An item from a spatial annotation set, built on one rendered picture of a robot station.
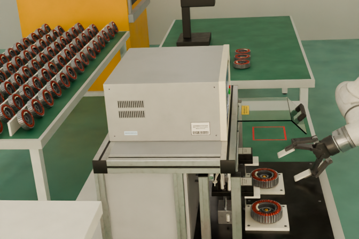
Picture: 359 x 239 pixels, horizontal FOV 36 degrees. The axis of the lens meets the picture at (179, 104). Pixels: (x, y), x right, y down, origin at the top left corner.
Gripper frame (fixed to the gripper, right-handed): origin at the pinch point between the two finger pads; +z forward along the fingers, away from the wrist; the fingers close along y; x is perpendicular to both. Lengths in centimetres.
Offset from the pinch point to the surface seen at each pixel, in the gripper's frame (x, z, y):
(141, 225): 42, 41, 36
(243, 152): 1.2, 11.3, 16.0
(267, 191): 9.2, 10.4, 0.7
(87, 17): -327, 156, 24
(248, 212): 23.2, 16.6, 6.9
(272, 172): 0.3, 6.8, 0.9
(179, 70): 11, 9, 63
